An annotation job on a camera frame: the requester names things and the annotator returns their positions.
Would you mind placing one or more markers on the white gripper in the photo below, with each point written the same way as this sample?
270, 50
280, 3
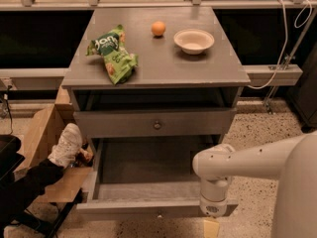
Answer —
213, 208

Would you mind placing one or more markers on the grey drawer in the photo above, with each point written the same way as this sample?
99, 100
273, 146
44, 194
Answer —
154, 123
144, 177

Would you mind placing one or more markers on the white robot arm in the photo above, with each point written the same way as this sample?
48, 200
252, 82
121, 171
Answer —
292, 162

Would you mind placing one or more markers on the grey drawer cabinet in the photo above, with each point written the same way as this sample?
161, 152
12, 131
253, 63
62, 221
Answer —
166, 78

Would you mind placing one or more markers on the grey top drawer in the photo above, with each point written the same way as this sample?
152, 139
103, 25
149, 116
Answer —
154, 123

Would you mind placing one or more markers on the cardboard box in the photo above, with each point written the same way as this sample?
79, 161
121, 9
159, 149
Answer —
44, 131

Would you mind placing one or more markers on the green snack bag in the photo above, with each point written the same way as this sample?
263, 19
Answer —
119, 63

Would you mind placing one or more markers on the metal stand leg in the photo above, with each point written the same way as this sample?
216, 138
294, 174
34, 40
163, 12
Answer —
283, 64

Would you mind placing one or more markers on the white bowl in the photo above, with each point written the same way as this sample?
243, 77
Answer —
194, 41

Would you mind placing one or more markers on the black trouser leg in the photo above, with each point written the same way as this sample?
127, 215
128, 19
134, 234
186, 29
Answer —
17, 196

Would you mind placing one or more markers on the orange fruit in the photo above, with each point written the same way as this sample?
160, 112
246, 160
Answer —
158, 28

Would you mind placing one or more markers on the black chair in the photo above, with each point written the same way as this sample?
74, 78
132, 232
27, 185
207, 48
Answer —
17, 196

